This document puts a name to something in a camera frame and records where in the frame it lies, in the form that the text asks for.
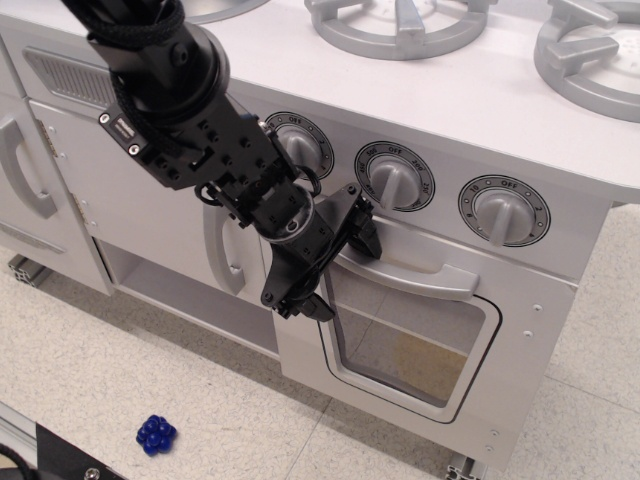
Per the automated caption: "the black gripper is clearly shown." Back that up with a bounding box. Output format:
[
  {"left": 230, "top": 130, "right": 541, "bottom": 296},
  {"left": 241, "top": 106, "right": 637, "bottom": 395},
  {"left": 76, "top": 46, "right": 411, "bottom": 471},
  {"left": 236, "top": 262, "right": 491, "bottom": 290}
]
[{"left": 261, "top": 183, "right": 382, "bottom": 322}]

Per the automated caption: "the silver oven door handle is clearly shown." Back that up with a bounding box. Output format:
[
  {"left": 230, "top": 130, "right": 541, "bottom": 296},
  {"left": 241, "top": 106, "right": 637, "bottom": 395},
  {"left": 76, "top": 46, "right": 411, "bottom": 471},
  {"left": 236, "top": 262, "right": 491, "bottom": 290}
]
[{"left": 335, "top": 246, "right": 480, "bottom": 301}]

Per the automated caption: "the white toy oven door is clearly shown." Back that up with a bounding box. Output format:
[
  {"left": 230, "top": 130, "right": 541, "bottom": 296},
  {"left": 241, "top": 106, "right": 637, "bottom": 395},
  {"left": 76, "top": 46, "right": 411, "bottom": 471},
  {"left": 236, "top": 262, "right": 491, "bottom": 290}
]
[{"left": 274, "top": 218, "right": 576, "bottom": 470}]

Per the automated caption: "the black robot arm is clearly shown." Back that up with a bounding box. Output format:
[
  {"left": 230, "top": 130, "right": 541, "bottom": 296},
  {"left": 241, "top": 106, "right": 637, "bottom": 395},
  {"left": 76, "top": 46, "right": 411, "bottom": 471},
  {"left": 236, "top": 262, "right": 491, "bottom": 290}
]
[{"left": 67, "top": 1, "right": 382, "bottom": 322}]

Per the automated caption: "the middle grey stove knob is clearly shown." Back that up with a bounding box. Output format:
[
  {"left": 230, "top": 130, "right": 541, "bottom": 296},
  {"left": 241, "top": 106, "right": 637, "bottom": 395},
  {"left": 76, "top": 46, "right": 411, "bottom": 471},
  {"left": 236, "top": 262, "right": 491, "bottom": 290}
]
[{"left": 354, "top": 141, "right": 435, "bottom": 212}]

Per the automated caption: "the grey stove knob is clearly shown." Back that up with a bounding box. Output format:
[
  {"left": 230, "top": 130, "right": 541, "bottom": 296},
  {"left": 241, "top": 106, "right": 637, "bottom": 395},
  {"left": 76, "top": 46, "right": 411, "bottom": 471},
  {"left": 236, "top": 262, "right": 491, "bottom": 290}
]
[
  {"left": 263, "top": 111, "right": 335, "bottom": 180},
  {"left": 354, "top": 141, "right": 435, "bottom": 212},
  {"left": 458, "top": 175, "right": 551, "bottom": 248}
]

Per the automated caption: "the left grey stove knob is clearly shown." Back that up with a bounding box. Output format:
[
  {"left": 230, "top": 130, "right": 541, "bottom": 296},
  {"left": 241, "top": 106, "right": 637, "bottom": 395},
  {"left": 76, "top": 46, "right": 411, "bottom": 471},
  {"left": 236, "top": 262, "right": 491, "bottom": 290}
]
[{"left": 263, "top": 111, "right": 335, "bottom": 180}]

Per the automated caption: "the right grey stove knob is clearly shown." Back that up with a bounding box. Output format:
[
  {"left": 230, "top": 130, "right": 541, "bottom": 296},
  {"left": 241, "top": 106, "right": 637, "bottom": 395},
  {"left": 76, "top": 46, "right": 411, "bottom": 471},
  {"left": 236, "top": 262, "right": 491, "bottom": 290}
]
[{"left": 458, "top": 175, "right": 551, "bottom": 248}]

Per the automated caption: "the white toy kitchen unit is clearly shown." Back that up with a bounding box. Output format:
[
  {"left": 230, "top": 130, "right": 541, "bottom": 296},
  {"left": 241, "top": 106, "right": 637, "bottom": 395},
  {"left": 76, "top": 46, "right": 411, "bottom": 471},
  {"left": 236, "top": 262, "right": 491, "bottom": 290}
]
[{"left": 0, "top": 0, "right": 640, "bottom": 466}]

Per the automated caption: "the white cabinet door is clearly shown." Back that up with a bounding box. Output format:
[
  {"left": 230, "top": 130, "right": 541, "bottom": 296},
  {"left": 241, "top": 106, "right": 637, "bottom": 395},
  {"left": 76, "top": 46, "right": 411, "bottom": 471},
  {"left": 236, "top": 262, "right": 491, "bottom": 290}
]
[
  {"left": 1, "top": 94, "right": 113, "bottom": 294},
  {"left": 30, "top": 101, "right": 265, "bottom": 309}
]

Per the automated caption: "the middle silver stove burner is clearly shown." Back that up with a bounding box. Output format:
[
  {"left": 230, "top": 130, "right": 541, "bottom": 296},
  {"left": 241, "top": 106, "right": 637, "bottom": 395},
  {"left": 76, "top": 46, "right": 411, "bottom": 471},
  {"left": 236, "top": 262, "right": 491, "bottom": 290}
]
[{"left": 304, "top": 1, "right": 495, "bottom": 61}]

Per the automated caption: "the blue toy grape bunch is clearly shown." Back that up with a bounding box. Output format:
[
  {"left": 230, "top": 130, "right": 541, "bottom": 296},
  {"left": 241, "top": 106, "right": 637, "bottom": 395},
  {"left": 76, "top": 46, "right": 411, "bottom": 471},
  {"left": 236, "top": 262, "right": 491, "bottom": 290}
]
[{"left": 136, "top": 414, "right": 178, "bottom": 457}]

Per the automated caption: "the white left cabinet door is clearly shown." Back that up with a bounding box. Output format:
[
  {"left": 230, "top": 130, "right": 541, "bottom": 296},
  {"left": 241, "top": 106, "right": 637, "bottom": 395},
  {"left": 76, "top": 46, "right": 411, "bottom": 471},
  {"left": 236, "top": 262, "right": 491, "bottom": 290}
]
[{"left": 1, "top": 94, "right": 113, "bottom": 294}]

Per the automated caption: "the right silver stove burner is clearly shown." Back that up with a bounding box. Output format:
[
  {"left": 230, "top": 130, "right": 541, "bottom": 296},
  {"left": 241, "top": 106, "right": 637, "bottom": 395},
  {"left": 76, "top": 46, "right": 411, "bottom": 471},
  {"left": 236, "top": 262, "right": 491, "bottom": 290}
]
[{"left": 534, "top": 1, "right": 639, "bottom": 123}]

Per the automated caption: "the silver vent grille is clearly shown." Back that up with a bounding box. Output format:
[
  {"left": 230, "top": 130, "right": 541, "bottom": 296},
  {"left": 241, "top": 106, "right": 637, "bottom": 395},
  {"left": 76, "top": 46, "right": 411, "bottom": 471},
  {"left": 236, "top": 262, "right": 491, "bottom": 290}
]
[{"left": 23, "top": 47, "right": 116, "bottom": 108}]

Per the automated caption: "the silver cabinet door handle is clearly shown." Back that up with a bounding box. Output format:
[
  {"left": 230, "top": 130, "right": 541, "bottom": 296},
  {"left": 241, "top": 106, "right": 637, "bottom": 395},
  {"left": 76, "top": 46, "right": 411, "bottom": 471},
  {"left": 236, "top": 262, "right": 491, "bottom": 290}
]
[{"left": 203, "top": 204, "right": 246, "bottom": 296}]

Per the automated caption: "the aluminium frame rail right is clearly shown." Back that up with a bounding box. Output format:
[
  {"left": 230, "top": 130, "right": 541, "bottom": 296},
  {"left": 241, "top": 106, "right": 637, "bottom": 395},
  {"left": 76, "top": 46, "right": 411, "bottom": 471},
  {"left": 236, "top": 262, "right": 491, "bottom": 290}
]
[{"left": 445, "top": 453, "right": 488, "bottom": 480}]

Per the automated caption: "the aluminium frame rail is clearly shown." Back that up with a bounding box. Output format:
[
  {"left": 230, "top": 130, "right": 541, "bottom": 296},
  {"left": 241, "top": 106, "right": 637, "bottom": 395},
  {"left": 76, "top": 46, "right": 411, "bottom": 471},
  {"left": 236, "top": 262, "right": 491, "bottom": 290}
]
[
  {"left": 445, "top": 453, "right": 488, "bottom": 480},
  {"left": 8, "top": 255, "right": 51, "bottom": 288}
]

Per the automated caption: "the silver left door handle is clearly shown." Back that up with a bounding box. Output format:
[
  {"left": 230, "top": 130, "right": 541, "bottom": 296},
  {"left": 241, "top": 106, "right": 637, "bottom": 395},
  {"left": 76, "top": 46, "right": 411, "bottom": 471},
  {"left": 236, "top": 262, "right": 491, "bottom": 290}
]
[{"left": 1, "top": 117, "right": 57, "bottom": 219}]

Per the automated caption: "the aluminium frame rail left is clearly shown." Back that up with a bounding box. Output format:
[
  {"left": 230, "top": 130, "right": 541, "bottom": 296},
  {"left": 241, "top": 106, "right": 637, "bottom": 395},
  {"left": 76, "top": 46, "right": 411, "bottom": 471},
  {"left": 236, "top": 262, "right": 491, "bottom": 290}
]
[{"left": 8, "top": 255, "right": 51, "bottom": 288}]

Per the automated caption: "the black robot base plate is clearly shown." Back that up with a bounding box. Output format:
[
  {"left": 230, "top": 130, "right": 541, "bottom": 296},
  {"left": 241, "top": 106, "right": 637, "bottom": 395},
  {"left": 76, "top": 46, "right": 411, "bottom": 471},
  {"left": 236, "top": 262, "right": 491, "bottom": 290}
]
[{"left": 36, "top": 424, "right": 123, "bottom": 480}]

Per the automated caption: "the black base cable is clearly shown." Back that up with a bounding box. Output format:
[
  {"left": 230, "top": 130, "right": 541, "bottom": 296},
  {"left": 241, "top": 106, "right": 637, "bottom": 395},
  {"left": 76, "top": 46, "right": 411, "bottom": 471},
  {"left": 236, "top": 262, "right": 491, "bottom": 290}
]
[{"left": 0, "top": 439, "right": 36, "bottom": 480}]

